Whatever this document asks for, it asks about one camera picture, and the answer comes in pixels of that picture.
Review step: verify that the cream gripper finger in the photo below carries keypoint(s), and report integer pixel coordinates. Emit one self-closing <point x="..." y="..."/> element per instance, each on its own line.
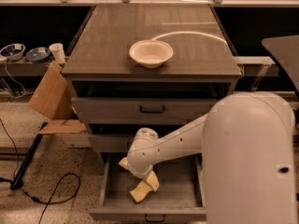
<point x="123" y="163"/>
<point x="152" y="181"/>

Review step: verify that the yellow sponge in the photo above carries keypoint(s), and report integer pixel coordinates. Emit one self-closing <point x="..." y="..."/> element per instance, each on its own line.
<point x="140" y="192"/>

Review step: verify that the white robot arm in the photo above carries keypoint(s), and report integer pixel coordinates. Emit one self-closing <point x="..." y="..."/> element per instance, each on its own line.
<point x="245" y="141"/>

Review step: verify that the grey middle drawer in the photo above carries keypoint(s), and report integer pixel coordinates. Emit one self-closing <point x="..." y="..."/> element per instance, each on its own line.
<point x="109" y="143"/>

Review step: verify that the grey drawer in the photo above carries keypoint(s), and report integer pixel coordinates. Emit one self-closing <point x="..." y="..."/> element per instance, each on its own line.
<point x="178" y="199"/>
<point x="149" y="111"/>
<point x="109" y="143"/>

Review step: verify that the grey bottom drawer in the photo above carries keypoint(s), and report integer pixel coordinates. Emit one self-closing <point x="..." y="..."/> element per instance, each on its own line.
<point x="178" y="199"/>

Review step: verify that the grey top drawer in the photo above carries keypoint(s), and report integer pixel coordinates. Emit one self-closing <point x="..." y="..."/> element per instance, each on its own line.
<point x="149" y="111"/>

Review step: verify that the grey drawer cabinet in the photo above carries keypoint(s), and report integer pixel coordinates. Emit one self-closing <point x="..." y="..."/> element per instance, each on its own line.
<point x="202" y="67"/>

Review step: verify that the brown cardboard box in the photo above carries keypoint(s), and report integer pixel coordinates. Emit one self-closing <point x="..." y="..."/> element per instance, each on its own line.
<point x="52" y="99"/>

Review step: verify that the black left table leg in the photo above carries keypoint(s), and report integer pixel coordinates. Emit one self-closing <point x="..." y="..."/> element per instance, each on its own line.
<point x="17" y="182"/>

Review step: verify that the white paper cup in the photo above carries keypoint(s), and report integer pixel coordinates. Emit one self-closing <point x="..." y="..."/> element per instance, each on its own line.
<point x="57" y="50"/>

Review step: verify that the blue bowl near cup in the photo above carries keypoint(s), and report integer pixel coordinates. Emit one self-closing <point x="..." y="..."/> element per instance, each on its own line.
<point x="38" y="55"/>

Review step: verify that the blue bowl far left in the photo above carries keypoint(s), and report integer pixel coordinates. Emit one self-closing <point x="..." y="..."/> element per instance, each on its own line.
<point x="13" y="52"/>

